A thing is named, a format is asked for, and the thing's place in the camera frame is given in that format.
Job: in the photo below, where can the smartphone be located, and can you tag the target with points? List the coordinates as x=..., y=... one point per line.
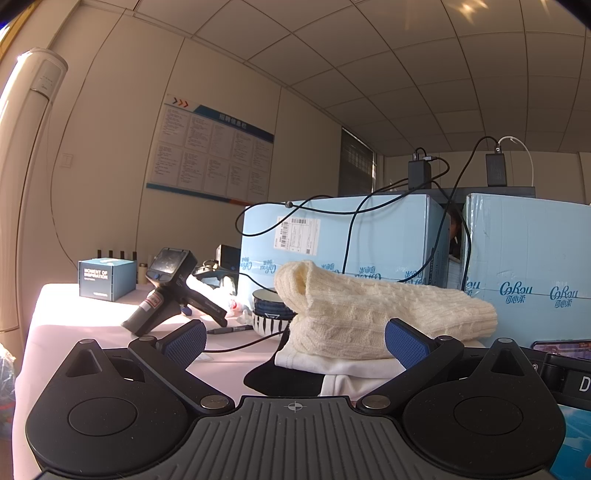
x=565, y=349

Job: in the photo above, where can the white standing air conditioner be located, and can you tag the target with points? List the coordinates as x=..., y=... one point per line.
x=23, y=184

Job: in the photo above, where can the white blue striped bowl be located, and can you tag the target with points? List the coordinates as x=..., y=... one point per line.
x=270, y=325

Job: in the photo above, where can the light blue carton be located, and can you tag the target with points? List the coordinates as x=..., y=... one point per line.
x=378, y=235
x=531, y=249

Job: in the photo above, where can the black handheld device with grip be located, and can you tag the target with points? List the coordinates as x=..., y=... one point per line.
x=166, y=277

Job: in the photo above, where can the cream knit sweater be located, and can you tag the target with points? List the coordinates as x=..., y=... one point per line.
x=360, y=309

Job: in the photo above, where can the small black box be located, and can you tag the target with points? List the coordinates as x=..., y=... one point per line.
x=228, y=256

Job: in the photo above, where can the white wall switch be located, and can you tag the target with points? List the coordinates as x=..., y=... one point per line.
x=67, y=160

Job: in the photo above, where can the clear plastic bag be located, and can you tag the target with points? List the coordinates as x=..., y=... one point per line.
x=5, y=378

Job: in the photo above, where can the dark blue small box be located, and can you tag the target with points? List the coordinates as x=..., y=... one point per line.
x=104, y=279

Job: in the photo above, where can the wall poster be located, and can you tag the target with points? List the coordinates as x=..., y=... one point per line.
x=212, y=152

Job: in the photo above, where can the white crumpled tissue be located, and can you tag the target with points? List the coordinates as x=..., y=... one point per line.
x=231, y=295

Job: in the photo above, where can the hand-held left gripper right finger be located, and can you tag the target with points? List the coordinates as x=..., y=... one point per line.
x=406, y=344

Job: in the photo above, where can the dark window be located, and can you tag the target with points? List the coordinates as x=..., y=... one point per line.
x=355, y=161

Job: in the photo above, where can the white folded garment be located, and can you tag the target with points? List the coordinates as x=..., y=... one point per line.
x=351, y=369

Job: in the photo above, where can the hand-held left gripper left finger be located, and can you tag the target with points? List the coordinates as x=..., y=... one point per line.
x=187, y=342

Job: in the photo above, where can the black power adapter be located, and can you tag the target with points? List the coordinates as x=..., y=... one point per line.
x=419, y=173
x=496, y=170

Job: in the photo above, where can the black marker pen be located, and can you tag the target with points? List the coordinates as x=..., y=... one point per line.
x=233, y=329

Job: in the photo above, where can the dark blue patterned bowl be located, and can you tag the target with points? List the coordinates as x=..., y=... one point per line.
x=272, y=302

